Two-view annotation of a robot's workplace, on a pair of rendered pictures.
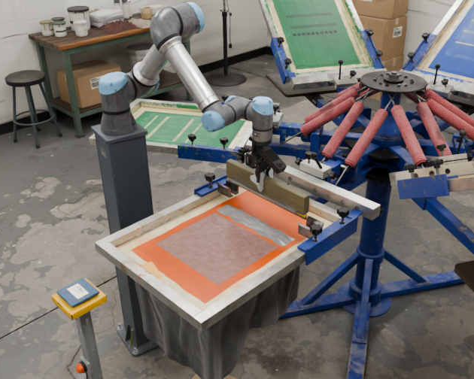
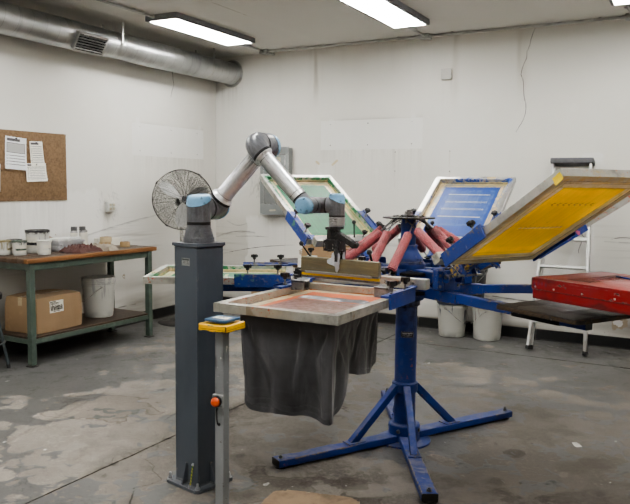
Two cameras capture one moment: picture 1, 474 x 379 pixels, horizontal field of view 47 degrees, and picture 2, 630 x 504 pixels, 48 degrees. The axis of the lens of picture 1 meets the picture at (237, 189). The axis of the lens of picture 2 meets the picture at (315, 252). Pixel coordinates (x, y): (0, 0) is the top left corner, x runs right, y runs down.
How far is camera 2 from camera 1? 1.76 m
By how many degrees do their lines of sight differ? 29
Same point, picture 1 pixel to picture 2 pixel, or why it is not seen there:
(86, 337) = (224, 365)
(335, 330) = (387, 459)
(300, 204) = (375, 270)
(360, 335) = (414, 452)
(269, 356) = (334, 479)
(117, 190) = (198, 295)
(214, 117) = (307, 200)
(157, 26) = (255, 141)
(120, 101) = (206, 213)
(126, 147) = (208, 254)
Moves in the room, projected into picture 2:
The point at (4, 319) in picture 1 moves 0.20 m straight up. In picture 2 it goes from (29, 488) to (27, 448)
